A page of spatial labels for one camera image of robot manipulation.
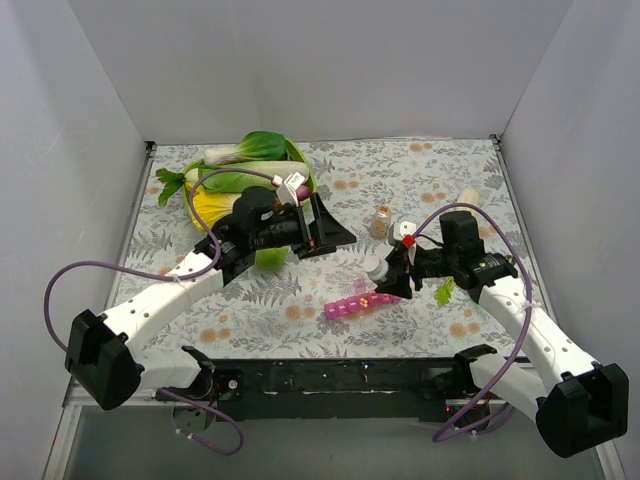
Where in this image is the yellow cabbage toy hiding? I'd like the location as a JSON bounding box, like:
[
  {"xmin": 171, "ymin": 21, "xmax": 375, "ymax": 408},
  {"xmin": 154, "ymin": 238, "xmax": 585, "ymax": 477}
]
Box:
[{"xmin": 186, "ymin": 190, "xmax": 240, "ymax": 231}]

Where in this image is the white radish with leaves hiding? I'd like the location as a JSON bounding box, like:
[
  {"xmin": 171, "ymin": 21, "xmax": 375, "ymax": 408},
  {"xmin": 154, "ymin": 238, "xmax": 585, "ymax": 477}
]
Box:
[{"xmin": 155, "ymin": 168, "xmax": 199, "ymax": 207}]

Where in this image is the bok choy toy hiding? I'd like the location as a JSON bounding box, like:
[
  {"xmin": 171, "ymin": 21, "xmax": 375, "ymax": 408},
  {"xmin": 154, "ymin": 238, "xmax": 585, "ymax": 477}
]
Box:
[{"xmin": 204, "ymin": 131, "xmax": 286, "ymax": 166}]

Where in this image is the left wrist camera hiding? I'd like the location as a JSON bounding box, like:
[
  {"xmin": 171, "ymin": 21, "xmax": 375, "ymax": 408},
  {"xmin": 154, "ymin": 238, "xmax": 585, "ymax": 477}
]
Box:
[{"xmin": 274, "ymin": 172, "xmax": 310, "ymax": 206}]

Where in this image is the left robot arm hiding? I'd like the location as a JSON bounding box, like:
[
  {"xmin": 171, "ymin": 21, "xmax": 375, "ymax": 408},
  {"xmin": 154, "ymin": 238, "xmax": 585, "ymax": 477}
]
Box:
[{"xmin": 65, "ymin": 187, "xmax": 356, "ymax": 410}]

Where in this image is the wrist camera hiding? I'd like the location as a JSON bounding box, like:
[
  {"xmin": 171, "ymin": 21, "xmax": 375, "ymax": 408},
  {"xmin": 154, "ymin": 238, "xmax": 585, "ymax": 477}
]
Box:
[
  {"xmin": 387, "ymin": 221, "xmax": 417, "ymax": 265},
  {"xmin": 274, "ymin": 172, "xmax": 310, "ymax": 206}
]

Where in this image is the napa cabbage toy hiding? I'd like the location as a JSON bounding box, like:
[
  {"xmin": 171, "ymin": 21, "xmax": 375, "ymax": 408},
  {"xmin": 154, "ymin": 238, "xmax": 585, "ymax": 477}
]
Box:
[{"xmin": 197, "ymin": 160, "xmax": 309, "ymax": 193}]

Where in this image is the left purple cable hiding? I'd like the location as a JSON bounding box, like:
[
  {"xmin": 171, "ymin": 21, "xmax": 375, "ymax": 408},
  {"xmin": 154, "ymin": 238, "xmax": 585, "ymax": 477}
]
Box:
[{"xmin": 42, "ymin": 166, "xmax": 281, "ymax": 456}]

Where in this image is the white pill bottle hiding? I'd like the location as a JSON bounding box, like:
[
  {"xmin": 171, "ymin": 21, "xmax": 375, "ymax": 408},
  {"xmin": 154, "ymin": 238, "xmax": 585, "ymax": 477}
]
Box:
[{"xmin": 362, "ymin": 256, "xmax": 389, "ymax": 285}]

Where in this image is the black base frame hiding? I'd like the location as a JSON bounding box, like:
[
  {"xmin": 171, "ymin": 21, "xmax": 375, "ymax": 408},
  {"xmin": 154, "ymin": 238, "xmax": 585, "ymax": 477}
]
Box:
[{"xmin": 149, "ymin": 357, "xmax": 531, "ymax": 431}]

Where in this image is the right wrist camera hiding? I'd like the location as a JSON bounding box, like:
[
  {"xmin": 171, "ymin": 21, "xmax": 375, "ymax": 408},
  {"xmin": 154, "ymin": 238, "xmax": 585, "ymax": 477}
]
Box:
[{"xmin": 387, "ymin": 221, "xmax": 417, "ymax": 265}]

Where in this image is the green plastic basket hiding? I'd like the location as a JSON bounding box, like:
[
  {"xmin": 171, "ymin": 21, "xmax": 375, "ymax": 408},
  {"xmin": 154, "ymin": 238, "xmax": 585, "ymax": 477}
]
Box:
[{"xmin": 180, "ymin": 137, "xmax": 319, "ymax": 236}]

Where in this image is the purple cable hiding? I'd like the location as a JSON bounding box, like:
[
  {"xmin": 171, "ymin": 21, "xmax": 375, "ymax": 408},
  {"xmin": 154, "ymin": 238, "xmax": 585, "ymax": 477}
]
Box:
[
  {"xmin": 409, "ymin": 203, "xmax": 534, "ymax": 444},
  {"xmin": 42, "ymin": 166, "xmax": 281, "ymax": 456}
]

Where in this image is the green round cabbage toy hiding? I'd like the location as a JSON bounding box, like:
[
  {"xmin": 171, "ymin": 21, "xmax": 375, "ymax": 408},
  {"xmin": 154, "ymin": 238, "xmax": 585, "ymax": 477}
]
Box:
[{"xmin": 255, "ymin": 247, "xmax": 289, "ymax": 272}]

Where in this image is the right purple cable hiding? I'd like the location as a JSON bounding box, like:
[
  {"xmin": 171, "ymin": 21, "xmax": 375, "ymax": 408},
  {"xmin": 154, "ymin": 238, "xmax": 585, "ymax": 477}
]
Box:
[{"xmin": 409, "ymin": 203, "xmax": 534, "ymax": 444}]

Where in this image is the pink weekly pill organizer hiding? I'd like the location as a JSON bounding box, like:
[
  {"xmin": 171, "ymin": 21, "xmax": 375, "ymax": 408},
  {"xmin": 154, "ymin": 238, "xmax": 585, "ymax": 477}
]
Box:
[{"xmin": 323, "ymin": 283, "xmax": 401, "ymax": 321}]

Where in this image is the floral table mat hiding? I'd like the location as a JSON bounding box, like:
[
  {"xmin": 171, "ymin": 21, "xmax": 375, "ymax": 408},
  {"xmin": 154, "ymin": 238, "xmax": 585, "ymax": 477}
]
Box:
[{"xmin": 145, "ymin": 138, "xmax": 531, "ymax": 359}]

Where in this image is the purple onion toy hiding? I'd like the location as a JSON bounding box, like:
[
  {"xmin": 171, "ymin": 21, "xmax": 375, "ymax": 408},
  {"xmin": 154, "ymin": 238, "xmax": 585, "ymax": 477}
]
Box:
[{"xmin": 296, "ymin": 185, "xmax": 311, "ymax": 203}]

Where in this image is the celery stalk toy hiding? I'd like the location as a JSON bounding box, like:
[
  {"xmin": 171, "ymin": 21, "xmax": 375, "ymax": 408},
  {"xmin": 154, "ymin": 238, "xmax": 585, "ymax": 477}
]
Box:
[{"xmin": 434, "ymin": 187, "xmax": 481, "ymax": 307}]

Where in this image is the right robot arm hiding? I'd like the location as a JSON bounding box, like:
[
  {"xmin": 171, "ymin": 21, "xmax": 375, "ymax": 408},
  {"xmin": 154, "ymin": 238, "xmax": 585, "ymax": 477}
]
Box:
[{"xmin": 363, "ymin": 203, "xmax": 629, "ymax": 458}]

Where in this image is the clear pill jar gold lid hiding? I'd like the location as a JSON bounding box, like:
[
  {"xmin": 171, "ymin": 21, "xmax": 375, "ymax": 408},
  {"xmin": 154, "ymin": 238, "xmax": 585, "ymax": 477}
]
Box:
[{"xmin": 369, "ymin": 205, "xmax": 392, "ymax": 239}]

